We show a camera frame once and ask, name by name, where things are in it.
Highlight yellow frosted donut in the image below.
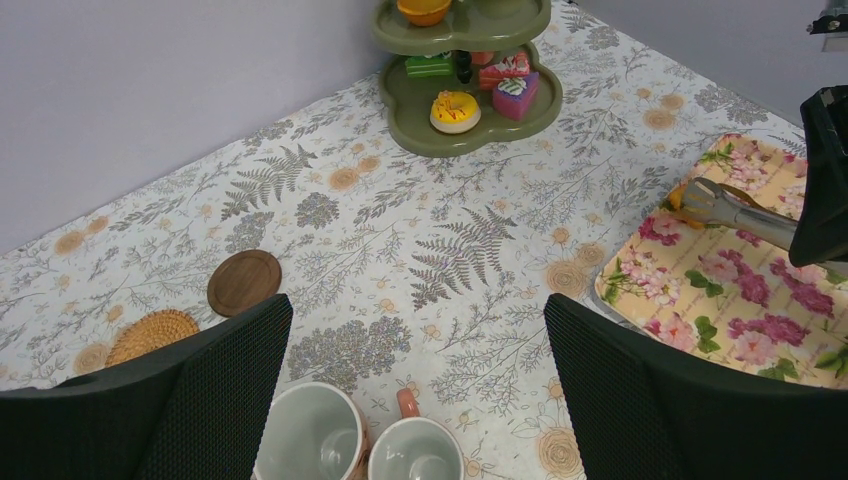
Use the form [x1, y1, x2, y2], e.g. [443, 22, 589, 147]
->
[429, 91, 482, 135]

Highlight purple candy packet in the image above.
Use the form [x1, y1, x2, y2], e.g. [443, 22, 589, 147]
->
[492, 72, 539, 121]

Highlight green three-tier serving stand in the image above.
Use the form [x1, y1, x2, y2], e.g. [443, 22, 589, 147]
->
[372, 1, 563, 157]

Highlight pink strawberry cake slice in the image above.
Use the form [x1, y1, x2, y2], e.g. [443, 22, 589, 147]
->
[478, 51, 531, 90]

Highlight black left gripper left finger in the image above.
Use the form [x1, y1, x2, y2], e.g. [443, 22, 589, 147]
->
[1, 294, 293, 479]

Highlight floral tablecloth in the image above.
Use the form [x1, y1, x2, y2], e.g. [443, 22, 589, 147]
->
[1, 2, 804, 479]

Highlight square yellow cracker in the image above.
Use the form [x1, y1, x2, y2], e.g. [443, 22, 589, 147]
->
[667, 184, 705, 230]

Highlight dark brown round coaster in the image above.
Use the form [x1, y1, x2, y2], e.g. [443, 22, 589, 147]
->
[207, 249, 282, 317]

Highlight large pink floral mug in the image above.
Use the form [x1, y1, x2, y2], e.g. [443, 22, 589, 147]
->
[253, 382, 371, 479]

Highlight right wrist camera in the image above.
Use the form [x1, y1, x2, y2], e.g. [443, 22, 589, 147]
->
[807, 0, 847, 53]

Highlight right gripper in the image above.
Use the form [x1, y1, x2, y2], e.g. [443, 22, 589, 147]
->
[789, 85, 847, 266]

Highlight floral snack tray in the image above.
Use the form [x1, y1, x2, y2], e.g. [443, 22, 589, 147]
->
[594, 133, 848, 391]

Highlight metal tongs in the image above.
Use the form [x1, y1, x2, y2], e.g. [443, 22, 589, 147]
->
[683, 177, 847, 276]

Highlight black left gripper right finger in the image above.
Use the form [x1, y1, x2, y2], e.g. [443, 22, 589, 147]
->
[544, 294, 847, 479]

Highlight pink swiss roll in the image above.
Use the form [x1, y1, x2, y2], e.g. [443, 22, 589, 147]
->
[471, 51, 495, 66]

